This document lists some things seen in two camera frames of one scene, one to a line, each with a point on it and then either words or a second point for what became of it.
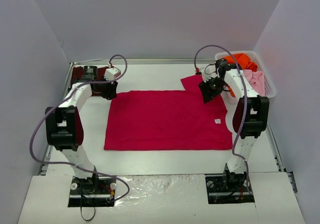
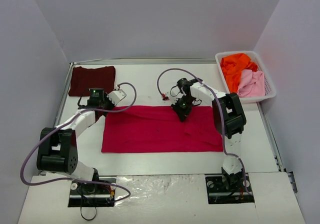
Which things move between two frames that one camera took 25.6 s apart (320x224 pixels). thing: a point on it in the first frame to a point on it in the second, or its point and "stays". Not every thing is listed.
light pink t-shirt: [256, 80] stays
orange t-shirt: [245, 62] stays
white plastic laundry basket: [270, 91] stays
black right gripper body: [208, 92] to [178, 109]
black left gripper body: [110, 89] to [106, 104]
